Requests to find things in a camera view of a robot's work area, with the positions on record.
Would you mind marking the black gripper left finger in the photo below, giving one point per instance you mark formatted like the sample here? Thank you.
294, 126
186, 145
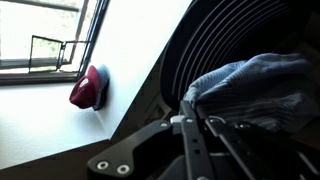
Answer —
146, 146

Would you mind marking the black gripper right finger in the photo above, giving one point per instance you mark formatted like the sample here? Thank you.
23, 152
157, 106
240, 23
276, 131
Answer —
233, 150

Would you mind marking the blue striped shirt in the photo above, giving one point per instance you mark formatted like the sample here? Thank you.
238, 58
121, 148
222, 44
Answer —
253, 83

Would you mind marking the black slatted office chair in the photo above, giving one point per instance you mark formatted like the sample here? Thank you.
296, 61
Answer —
213, 40

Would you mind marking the red and blue cap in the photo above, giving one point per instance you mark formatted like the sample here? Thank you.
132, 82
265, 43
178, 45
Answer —
86, 90

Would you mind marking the open hinged window pane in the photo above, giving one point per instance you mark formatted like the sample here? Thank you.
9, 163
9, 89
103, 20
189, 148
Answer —
46, 53

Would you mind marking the dark framed window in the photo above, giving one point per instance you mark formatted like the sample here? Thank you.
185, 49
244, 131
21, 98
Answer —
40, 23

